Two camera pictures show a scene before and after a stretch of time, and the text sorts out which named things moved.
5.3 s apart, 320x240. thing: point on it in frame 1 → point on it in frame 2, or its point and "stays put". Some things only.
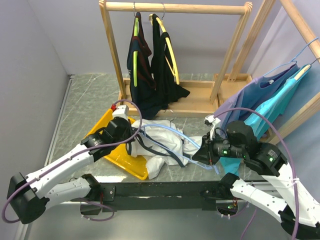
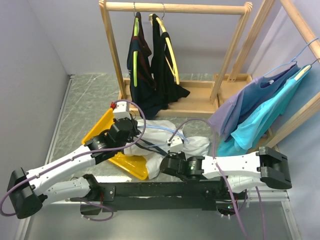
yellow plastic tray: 121,155 stays put
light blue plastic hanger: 184,134 → 179,134
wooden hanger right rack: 303,72 stays put
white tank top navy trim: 161,142 stays put
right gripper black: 205,154 → 173,155
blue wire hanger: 291,61 stays put
